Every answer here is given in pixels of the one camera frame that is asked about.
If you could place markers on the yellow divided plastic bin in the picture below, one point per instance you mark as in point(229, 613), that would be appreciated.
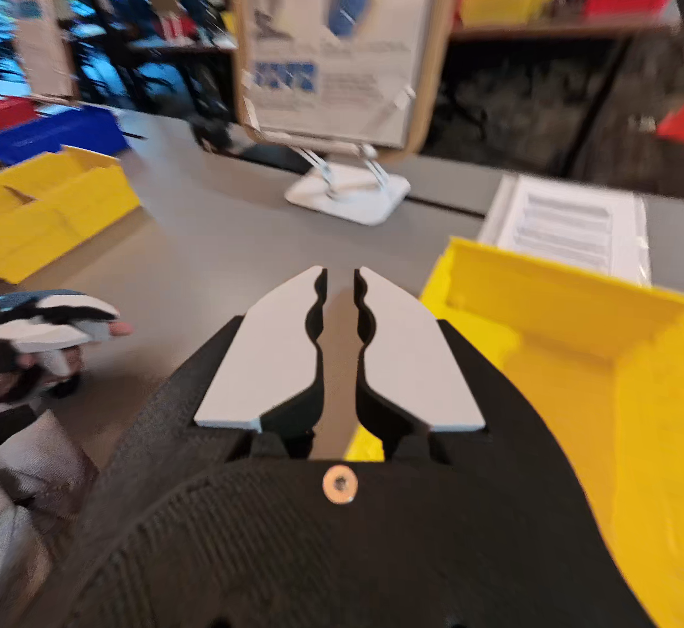
point(69, 211)

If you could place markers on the person's grey sweatshirt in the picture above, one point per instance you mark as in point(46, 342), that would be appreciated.
point(21, 548)

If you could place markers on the small yellow storage bin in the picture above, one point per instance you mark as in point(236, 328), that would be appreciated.
point(507, 0)

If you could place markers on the person's left forearm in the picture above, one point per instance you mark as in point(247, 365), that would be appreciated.
point(42, 457)

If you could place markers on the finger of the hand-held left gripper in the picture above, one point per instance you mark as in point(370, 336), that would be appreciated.
point(42, 337)
point(80, 305)

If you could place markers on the black battery charger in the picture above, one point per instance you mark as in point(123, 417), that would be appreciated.
point(213, 134)

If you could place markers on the grey desk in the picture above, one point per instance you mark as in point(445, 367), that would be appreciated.
point(240, 222)

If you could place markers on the tall wooden document stand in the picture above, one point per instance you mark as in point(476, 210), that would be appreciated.
point(45, 51)

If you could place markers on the wood-edged work desk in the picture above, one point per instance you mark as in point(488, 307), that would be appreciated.
point(561, 30)

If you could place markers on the printed instruction sheet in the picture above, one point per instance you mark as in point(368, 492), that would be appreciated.
point(347, 78)

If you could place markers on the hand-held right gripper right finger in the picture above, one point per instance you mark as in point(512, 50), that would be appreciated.
point(417, 361)

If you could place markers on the red plastic bin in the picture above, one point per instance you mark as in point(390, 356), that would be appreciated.
point(16, 111)

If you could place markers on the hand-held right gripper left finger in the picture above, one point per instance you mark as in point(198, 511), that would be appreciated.
point(267, 361)

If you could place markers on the blue plastic bin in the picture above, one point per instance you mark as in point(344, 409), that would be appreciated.
point(59, 134)

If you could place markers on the laminated paper sheet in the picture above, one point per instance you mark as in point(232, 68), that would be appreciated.
point(566, 222)

